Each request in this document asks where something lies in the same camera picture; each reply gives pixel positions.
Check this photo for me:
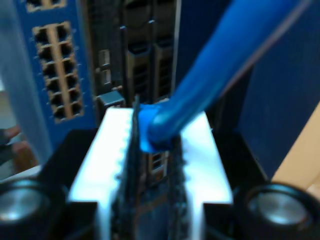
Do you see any black rack server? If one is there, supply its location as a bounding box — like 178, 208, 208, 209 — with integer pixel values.
86, 0, 182, 191

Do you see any blue network cable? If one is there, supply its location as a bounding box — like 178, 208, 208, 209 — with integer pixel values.
136, 0, 312, 154

